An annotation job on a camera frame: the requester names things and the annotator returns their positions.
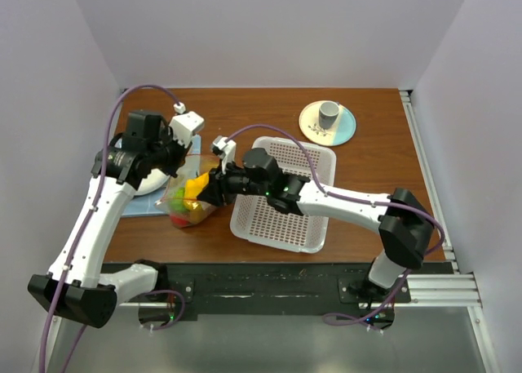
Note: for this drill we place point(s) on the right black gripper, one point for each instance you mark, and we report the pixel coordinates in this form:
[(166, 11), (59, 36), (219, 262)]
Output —
[(215, 189)]

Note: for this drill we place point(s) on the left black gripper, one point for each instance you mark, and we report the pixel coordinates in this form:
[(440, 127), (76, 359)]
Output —
[(182, 153)]

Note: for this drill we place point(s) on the yellow fake bell pepper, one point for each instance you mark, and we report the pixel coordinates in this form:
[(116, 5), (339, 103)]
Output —
[(193, 187)]

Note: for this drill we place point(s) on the clear zip top bag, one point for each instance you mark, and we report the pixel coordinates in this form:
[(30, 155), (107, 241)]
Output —
[(179, 200)]

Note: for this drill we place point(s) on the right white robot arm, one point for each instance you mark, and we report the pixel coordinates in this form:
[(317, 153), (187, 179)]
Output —
[(399, 218)]

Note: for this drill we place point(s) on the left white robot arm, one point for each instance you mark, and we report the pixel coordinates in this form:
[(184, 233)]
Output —
[(74, 287)]

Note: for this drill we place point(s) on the white ceramic bowl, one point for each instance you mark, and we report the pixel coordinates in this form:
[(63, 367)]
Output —
[(153, 182)]

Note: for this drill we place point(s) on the white perforated plastic basket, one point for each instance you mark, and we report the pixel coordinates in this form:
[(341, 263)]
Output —
[(256, 221)]

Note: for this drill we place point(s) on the blue checkered cloth mat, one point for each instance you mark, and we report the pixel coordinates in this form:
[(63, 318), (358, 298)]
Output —
[(146, 205)]

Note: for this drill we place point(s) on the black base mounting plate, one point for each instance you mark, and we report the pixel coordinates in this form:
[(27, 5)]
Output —
[(305, 289)]

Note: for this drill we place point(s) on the small grey cup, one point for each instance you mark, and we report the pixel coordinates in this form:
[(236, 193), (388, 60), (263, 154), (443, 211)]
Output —
[(328, 114)]

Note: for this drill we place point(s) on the pastel ceramic plate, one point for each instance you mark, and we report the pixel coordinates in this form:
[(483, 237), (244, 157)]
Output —
[(341, 132)]

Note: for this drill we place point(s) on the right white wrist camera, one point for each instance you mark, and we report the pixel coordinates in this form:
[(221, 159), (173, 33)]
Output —
[(225, 149)]

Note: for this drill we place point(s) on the aluminium frame rail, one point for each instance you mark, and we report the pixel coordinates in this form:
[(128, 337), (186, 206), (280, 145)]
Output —
[(440, 290)]

